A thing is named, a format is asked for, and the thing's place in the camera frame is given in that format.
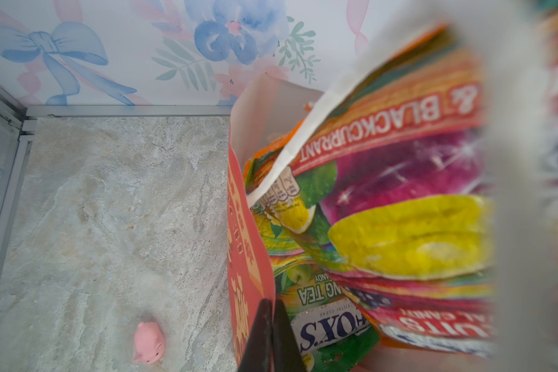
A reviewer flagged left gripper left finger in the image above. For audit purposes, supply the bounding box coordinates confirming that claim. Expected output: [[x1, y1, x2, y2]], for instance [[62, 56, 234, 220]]
[[237, 299, 273, 372]]

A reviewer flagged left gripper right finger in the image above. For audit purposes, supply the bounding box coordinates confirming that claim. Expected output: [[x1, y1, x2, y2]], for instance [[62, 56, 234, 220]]
[[272, 299, 306, 372]]

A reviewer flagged green Fox's candy bag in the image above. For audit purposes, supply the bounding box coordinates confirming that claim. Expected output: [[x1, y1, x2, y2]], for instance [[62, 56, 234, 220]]
[[253, 212, 380, 371]]

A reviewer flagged orange Fox's candy bag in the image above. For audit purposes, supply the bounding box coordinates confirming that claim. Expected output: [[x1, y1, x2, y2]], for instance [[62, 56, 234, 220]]
[[243, 0, 558, 358]]

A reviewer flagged red paper gift bag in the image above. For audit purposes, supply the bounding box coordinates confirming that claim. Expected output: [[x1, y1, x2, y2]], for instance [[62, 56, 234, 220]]
[[227, 1, 558, 371]]

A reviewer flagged small pink toy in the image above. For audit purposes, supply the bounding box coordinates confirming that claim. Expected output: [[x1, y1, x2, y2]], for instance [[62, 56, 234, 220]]
[[133, 322, 166, 365]]

